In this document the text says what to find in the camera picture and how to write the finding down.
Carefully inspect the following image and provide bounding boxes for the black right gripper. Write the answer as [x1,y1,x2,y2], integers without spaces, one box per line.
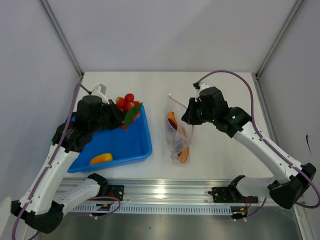
[181,98,216,126]

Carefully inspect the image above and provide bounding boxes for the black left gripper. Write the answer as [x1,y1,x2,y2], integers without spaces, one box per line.
[89,99,131,134]

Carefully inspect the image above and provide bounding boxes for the clear zip top bag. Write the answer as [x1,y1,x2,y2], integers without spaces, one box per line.
[164,93,194,164]

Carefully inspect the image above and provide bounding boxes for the red toy strawberry bunch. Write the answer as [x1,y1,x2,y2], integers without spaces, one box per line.
[115,93,142,125]

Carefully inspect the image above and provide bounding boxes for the blue plastic bin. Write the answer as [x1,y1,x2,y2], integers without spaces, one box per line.
[67,107,153,174]

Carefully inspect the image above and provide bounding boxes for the orange toy meat slice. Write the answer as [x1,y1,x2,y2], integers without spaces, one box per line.
[167,111,190,164]

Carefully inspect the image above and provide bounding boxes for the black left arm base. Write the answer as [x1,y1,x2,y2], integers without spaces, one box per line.
[97,185,125,201]

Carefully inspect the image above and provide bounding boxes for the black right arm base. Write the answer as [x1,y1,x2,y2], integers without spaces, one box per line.
[207,186,259,204]

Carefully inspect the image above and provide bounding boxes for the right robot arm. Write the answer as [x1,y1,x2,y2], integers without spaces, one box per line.
[181,83,316,209]

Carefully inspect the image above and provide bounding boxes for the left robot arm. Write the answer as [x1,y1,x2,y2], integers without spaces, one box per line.
[11,95,125,234]

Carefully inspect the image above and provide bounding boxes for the yellow toy pepper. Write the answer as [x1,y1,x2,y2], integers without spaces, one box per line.
[89,153,113,165]

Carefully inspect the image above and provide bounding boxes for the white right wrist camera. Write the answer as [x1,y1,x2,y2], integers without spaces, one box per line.
[193,82,210,96]

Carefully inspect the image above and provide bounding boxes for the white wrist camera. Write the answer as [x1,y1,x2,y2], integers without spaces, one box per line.
[91,84,108,103]
[193,82,210,96]

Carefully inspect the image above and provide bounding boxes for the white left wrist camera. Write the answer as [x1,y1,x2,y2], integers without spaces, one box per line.
[91,84,108,103]

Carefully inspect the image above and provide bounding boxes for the aluminium mounting rail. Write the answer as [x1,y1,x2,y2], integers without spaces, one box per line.
[108,179,230,205]

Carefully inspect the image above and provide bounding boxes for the white slotted cable duct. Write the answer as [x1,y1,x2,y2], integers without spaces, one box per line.
[71,203,233,216]

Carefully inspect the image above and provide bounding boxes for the left aluminium frame post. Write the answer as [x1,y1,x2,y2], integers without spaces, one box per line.
[38,0,84,79]

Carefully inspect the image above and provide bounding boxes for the aluminium frame post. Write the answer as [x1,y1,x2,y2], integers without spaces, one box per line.
[255,0,307,81]
[38,0,84,79]

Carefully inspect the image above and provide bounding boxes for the right aluminium frame post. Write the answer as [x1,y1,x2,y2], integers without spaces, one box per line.
[255,0,307,81]

